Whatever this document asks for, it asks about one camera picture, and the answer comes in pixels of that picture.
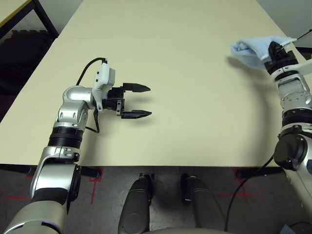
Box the dark grey robot right leg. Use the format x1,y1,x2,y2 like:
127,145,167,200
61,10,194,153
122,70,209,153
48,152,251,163
180,173,226,234

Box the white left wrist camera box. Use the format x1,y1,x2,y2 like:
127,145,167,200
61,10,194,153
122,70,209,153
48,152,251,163
92,62,117,112

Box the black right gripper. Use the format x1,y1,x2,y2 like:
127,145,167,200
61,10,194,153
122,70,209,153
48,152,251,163
264,40,300,75

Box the beige side table black frame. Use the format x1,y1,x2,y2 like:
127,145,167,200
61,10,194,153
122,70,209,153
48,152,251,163
0,0,59,41

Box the light blue terry towel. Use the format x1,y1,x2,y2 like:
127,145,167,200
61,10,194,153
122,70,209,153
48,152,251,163
230,36,298,71

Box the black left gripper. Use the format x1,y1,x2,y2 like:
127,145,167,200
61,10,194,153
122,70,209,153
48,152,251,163
102,82,153,119

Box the black foam floor mats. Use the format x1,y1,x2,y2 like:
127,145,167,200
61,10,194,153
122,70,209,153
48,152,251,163
0,29,53,96

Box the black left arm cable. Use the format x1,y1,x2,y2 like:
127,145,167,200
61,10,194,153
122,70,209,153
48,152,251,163
75,57,108,134

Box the dark grey robot leg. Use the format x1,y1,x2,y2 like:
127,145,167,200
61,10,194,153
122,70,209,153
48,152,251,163
117,173,154,234
180,173,226,234

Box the black table foot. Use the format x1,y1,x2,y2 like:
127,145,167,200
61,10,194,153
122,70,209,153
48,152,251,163
235,167,285,178
80,166,102,178

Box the dark grey robot left leg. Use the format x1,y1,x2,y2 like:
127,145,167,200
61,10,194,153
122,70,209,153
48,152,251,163
117,173,154,234

